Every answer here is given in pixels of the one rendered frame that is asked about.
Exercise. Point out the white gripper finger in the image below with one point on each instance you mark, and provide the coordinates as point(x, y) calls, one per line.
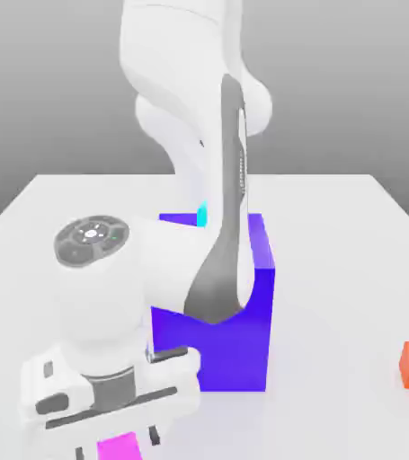
point(153, 435)
point(79, 454)

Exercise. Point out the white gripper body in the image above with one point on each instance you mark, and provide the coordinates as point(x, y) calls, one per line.
point(125, 418)

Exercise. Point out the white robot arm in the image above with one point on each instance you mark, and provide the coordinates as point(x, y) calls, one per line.
point(175, 79)

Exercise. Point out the small magenta cube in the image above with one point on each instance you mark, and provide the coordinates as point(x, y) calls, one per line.
point(119, 447)

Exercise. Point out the small cyan cube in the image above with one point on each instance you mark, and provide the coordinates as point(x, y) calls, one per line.
point(202, 215)

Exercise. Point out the large blue box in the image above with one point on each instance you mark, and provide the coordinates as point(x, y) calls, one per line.
point(232, 354)

